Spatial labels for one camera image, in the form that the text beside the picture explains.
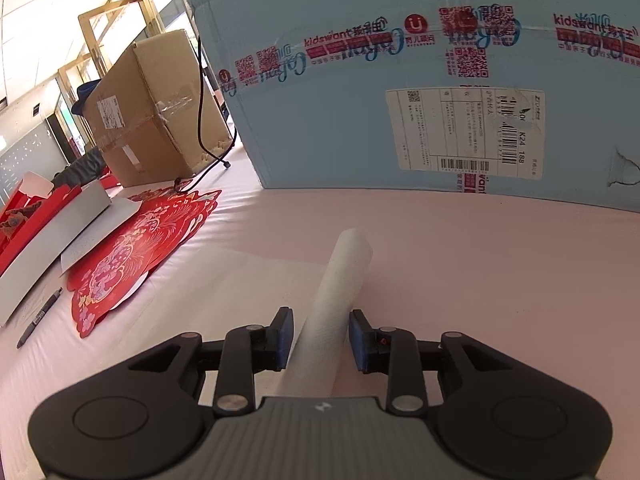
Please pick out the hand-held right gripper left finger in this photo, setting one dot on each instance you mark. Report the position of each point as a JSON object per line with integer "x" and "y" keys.
{"x": 284, "y": 336}

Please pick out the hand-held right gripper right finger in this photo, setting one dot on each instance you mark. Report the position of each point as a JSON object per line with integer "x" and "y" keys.
{"x": 357, "y": 340}

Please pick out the white paper towel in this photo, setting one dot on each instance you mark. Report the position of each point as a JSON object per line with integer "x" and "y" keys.
{"x": 336, "y": 280}

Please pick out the red paper cutout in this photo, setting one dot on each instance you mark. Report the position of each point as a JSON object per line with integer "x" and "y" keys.
{"x": 125, "y": 255}

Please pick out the large blue cardboard box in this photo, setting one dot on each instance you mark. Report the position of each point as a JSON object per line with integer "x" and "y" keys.
{"x": 325, "y": 130}

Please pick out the white cardboard sheet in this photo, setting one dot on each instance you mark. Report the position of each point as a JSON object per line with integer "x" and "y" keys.
{"x": 95, "y": 240}

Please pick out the black pen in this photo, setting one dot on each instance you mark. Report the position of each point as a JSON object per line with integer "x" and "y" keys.
{"x": 40, "y": 317}

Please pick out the red and white gift box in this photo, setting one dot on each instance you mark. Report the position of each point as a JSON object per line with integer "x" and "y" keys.
{"x": 55, "y": 230}

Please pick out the dark cloth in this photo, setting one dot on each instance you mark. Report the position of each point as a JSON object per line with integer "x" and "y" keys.
{"x": 80, "y": 170}

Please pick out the brown cardboard box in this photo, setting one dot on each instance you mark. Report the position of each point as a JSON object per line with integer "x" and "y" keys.
{"x": 145, "y": 110}

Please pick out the blue hat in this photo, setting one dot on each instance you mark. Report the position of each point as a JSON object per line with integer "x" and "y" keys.
{"x": 82, "y": 97}

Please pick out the wooden door frame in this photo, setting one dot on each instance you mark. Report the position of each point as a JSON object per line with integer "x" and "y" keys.
{"x": 145, "y": 0}

